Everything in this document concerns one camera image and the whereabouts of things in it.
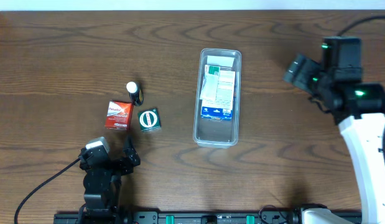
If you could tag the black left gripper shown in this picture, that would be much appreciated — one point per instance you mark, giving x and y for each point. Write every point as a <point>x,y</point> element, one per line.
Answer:
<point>114,162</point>

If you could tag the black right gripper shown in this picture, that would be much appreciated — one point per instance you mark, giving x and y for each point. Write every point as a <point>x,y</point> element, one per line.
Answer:
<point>300,71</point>

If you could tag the dark bottle white cap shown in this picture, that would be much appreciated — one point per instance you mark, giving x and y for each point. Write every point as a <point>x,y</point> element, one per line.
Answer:
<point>135,93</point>

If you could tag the blue white medicine box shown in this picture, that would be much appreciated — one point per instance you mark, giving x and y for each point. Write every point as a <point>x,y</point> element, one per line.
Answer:
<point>222,107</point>

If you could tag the white green Panadol box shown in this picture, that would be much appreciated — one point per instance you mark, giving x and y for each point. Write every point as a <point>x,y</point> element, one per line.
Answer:
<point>210,82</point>

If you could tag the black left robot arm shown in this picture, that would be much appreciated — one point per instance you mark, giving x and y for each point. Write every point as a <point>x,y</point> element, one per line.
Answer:
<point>102,182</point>

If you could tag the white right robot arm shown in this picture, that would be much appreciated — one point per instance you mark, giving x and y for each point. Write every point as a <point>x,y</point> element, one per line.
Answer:
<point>364,136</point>

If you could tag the clear plastic container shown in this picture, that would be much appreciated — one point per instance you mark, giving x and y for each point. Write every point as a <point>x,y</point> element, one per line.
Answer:
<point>214,132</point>

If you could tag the green box round logo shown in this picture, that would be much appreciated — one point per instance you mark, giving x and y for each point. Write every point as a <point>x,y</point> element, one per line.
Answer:
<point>149,120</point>

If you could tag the red Panadol box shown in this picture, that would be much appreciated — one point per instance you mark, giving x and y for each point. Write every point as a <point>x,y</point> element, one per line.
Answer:
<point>119,115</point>

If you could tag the black mounting rail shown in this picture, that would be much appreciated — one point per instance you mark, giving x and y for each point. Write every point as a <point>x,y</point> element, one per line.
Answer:
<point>266,216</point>

